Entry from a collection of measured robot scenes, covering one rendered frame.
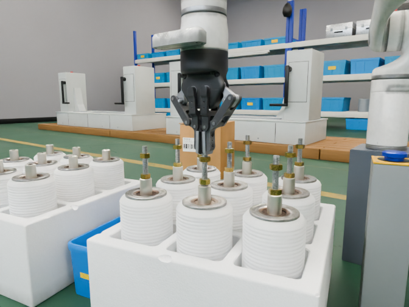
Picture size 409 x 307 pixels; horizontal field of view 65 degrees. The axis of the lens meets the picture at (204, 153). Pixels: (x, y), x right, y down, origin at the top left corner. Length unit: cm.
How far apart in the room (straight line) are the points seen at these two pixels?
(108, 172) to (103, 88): 700
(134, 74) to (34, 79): 365
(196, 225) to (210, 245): 4
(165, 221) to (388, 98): 60
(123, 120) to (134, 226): 323
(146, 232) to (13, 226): 30
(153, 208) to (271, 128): 213
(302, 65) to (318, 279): 222
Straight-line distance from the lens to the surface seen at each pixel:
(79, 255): 76
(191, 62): 49
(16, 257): 78
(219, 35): 50
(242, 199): 61
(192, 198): 55
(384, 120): 89
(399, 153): 65
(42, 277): 79
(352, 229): 93
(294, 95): 261
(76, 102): 485
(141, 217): 56
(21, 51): 706
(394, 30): 90
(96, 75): 781
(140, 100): 375
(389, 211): 66
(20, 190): 78
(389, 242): 68
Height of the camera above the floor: 42
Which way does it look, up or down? 9 degrees down
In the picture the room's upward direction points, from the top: straight up
